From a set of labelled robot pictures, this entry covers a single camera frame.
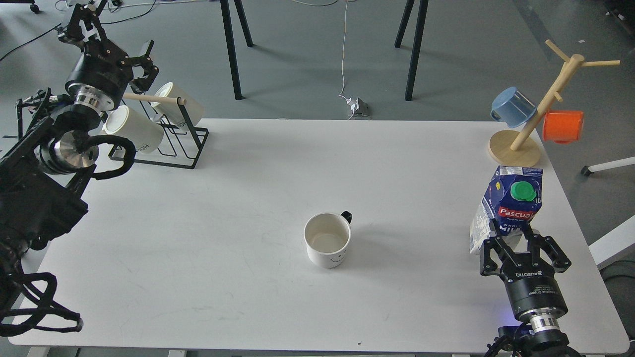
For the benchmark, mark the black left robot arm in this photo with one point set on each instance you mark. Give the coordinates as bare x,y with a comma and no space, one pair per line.
44,175

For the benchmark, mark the blue white milk carton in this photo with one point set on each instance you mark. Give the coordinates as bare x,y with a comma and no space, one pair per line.
511,200

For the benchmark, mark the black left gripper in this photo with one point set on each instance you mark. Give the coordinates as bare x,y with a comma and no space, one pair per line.
103,71

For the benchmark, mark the front white mug on rack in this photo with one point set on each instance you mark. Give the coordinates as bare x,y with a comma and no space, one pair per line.
128,123

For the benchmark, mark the white smiley face mug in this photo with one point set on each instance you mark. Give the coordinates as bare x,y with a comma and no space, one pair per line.
327,237

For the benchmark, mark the orange mug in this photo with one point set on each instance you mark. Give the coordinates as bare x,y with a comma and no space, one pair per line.
563,127

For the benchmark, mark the blue mug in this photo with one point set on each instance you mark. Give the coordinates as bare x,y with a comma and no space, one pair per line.
512,107

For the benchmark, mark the black wire mug rack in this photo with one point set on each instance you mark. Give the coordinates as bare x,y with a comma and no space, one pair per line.
182,144

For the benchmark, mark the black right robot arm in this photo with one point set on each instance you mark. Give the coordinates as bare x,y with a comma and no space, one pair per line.
539,337

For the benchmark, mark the black right table legs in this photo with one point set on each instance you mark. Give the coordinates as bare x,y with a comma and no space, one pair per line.
417,41

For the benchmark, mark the wooden mug tree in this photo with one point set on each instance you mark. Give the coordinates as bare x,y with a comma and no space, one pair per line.
516,148

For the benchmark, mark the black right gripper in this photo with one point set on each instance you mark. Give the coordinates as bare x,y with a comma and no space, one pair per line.
531,288

